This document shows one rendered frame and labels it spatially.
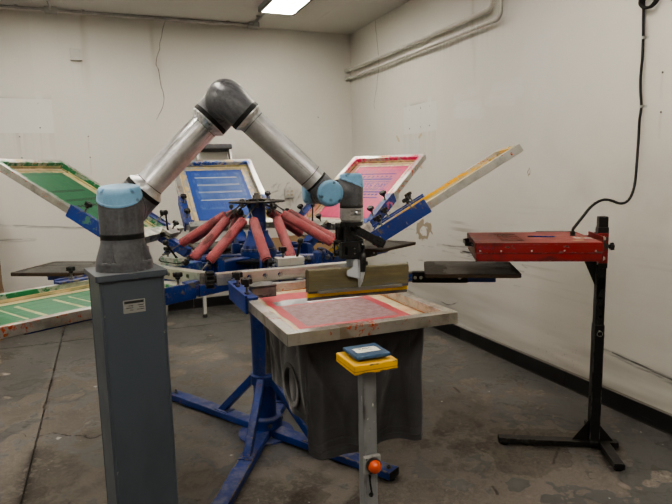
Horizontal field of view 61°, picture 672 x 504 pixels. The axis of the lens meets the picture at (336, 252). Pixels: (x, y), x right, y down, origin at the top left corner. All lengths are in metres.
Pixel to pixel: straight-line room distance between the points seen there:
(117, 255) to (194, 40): 5.02
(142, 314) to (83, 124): 4.76
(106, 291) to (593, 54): 3.13
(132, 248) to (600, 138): 2.89
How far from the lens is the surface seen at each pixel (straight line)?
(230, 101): 1.64
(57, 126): 6.31
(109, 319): 1.63
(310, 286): 1.81
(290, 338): 1.69
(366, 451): 1.68
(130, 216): 1.63
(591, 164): 3.84
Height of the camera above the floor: 1.46
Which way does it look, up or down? 8 degrees down
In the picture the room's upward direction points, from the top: 1 degrees counter-clockwise
